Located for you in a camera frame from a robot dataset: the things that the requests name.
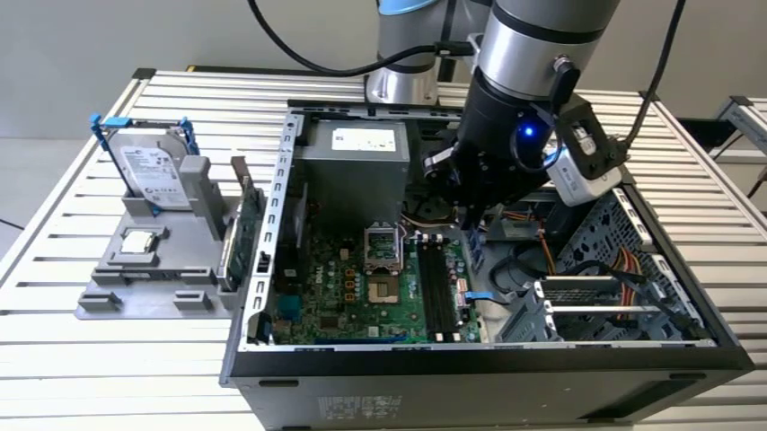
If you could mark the black PC case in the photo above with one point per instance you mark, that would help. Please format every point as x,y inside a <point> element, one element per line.
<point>419,395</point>

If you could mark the grey power supply unit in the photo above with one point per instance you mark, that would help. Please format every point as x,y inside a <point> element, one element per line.
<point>353,179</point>

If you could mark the grey parts rack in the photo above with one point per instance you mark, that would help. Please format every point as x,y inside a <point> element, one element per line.
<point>180,251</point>

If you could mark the black RAM slot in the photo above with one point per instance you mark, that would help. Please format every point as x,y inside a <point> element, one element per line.
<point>428,287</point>
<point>444,292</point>

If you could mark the green motherboard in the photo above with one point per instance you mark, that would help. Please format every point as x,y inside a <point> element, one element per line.
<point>335,287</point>

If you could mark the blue expansion slot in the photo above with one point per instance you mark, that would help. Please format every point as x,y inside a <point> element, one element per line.
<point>359,340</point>

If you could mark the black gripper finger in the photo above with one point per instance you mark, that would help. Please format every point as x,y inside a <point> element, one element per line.
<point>436,167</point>

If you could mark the small aluminium slat table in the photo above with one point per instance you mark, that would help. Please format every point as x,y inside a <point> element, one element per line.
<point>748,112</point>

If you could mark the CPU socket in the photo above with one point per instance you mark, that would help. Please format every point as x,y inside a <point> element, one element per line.
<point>383,292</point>

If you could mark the hard disk in blue carrier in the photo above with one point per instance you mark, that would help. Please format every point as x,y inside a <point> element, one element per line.
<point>149,175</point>

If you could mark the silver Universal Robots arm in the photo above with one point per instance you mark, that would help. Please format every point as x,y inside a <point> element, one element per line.
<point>527,49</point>

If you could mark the green graphics card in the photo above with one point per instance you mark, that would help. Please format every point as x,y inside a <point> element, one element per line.
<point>243,251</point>

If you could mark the white camera with black mount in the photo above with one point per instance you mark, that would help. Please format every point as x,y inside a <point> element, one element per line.
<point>581,188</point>

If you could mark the grey metal disk bay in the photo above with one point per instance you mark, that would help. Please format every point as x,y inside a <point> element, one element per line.
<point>577,292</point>

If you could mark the silver CPU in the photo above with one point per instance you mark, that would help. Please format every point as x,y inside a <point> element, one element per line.
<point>139,243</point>

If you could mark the black cooling fan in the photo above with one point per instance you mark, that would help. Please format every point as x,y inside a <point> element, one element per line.
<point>428,211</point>

